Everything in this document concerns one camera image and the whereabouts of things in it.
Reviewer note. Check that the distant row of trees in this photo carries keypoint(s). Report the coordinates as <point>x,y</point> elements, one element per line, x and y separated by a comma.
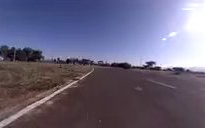
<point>100,63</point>

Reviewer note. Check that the dark grey asphalt road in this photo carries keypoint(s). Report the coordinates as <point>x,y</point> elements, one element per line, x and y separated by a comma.
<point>116,100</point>

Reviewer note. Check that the white painted edge line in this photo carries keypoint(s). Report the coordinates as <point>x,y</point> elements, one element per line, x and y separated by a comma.
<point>40,102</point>

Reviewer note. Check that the clump of dark trees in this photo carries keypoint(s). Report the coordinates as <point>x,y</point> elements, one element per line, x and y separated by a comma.
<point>21,54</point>

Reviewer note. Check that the dry grass field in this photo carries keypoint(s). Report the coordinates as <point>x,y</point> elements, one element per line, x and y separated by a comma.
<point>20,78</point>

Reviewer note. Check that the pole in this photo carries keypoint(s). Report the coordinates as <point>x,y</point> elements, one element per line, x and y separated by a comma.
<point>14,54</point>

